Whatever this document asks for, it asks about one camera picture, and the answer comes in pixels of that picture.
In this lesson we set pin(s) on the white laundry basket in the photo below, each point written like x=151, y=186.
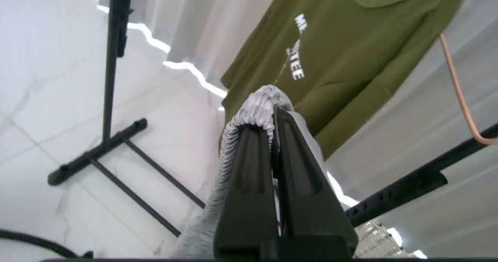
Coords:
x=373, y=242

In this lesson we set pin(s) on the black clothes rack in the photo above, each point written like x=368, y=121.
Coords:
x=111, y=60

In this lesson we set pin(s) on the green printed shirt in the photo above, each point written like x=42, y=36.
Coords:
x=350, y=40

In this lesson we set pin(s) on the pale grey garment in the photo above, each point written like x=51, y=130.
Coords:
x=260, y=102

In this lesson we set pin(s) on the white curtain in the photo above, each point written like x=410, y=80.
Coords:
x=202, y=21

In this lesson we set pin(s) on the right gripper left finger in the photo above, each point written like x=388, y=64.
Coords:
x=245, y=207

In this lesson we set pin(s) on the pink clothes hanger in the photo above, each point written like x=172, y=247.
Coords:
x=455, y=79

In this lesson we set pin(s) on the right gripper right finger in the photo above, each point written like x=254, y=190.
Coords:
x=311, y=207

